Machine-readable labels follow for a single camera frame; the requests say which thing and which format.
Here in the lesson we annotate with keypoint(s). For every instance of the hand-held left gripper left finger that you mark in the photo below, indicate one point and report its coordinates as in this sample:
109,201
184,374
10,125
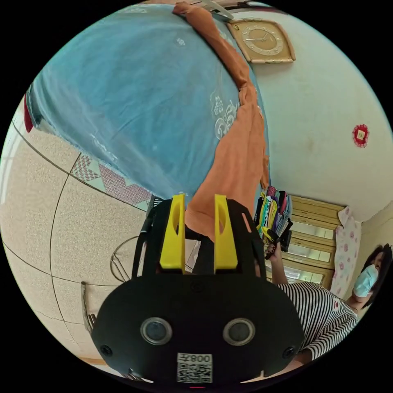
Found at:
172,245

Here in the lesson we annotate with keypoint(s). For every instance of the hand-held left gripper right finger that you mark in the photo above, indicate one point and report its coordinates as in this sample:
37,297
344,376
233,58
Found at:
223,248

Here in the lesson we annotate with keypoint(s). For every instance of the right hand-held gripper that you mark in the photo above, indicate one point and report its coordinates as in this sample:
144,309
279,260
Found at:
286,238

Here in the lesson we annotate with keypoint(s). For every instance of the brown long-sleeve shirt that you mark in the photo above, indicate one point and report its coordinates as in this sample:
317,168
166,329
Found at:
239,159

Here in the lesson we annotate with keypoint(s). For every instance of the person's right forearm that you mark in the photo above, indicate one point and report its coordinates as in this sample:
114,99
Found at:
280,271

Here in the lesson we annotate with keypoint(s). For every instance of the person's right hand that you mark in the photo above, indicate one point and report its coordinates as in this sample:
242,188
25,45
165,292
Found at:
273,253

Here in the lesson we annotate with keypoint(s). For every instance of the pile of clothes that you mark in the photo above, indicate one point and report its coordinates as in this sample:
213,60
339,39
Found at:
270,210

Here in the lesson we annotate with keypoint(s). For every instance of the wooden cupboard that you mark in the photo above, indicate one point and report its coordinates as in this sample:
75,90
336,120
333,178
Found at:
313,215

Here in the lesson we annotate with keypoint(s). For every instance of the white floral curtain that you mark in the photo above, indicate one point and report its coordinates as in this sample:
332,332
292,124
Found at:
347,251

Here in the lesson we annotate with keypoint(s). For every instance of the person's body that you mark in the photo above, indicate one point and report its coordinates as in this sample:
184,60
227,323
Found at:
322,313

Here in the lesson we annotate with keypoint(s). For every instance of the bed with blue sheet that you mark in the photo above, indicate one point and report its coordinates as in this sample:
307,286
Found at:
122,92

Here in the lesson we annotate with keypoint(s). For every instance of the red round wall ornament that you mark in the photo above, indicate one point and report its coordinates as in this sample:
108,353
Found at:
360,135

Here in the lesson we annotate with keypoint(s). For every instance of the square beige wall clock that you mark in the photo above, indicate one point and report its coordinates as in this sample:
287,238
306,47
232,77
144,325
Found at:
261,40

